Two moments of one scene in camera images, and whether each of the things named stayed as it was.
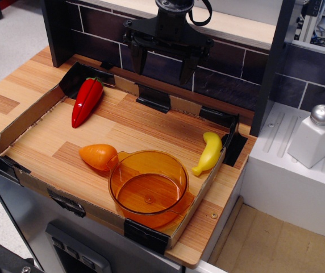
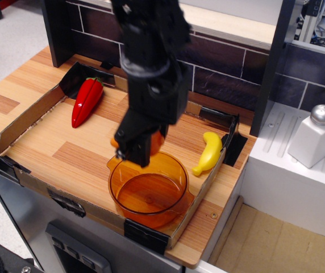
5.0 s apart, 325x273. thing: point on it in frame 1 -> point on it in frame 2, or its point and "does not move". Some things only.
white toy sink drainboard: (276, 182) does not move
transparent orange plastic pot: (150, 187) does not move
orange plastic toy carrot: (98, 155) -> (157, 142)
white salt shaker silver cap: (313, 139) does not move
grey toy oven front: (63, 238) does not move
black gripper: (168, 30) -> (153, 106)
